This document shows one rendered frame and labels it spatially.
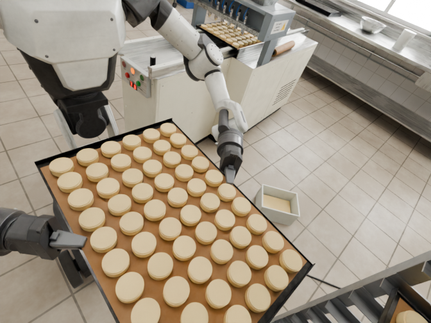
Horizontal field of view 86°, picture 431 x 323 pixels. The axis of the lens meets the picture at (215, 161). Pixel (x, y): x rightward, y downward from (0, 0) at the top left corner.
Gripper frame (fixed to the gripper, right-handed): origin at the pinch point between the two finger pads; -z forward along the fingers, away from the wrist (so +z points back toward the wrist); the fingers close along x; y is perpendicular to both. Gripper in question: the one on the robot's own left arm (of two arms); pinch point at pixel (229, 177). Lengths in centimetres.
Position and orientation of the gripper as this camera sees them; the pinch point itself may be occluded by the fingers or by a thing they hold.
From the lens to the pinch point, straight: 69.0
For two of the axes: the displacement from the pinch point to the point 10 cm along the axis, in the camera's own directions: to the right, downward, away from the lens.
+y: 9.7, 1.9, 1.2
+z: 0.6, -7.2, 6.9
